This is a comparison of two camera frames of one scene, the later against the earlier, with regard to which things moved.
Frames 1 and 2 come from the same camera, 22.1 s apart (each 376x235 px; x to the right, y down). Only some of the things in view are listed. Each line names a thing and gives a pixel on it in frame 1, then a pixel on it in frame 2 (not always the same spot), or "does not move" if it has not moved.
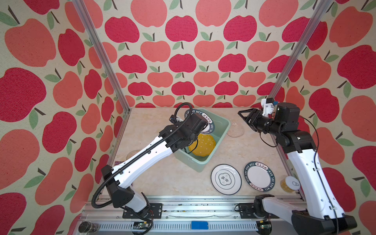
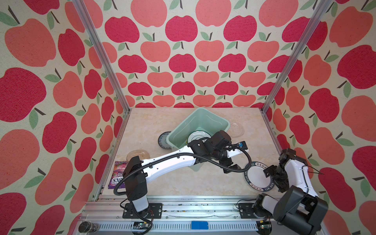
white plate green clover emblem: x=225 y=179 → x=199 y=135
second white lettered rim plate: x=259 y=176 does not move
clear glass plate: x=235 y=129 does not move
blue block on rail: x=199 y=225 does not move
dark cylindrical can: x=87 y=226 does not move
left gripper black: x=199 y=133 → x=228 y=161
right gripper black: x=254 y=122 → x=282 y=187
